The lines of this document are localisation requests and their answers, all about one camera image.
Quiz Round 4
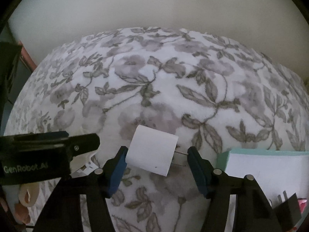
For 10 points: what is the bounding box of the pink smartwatch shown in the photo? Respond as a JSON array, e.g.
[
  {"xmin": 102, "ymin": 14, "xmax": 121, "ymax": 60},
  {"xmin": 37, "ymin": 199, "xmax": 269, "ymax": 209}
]
[{"xmin": 297, "ymin": 199, "xmax": 307, "ymax": 214}]

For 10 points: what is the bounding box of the small black cube adapter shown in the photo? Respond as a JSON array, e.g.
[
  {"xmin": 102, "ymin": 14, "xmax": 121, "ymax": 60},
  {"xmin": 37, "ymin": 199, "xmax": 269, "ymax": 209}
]
[{"xmin": 274, "ymin": 191, "xmax": 301, "ymax": 231}]

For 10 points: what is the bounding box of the white wall charger plug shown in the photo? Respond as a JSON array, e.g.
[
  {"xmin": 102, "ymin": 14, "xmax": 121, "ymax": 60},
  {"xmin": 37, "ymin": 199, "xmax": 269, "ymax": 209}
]
[{"xmin": 126, "ymin": 125, "xmax": 178, "ymax": 177}]

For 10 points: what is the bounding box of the white rectangular frame piece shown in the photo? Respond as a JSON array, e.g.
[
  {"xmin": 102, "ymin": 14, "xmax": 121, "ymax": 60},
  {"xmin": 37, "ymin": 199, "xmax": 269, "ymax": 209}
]
[{"xmin": 70, "ymin": 151, "xmax": 98, "ymax": 178}]

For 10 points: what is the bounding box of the person's left hand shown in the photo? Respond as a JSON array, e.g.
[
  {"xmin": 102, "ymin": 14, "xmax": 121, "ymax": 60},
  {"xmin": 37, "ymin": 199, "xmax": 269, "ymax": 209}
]
[{"xmin": 1, "ymin": 182, "xmax": 40, "ymax": 225}]

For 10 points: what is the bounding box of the teal shallow tray box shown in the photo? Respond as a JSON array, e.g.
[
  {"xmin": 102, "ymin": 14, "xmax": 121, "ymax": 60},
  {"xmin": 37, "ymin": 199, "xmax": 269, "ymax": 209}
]
[{"xmin": 216, "ymin": 149, "xmax": 308, "ymax": 208}]

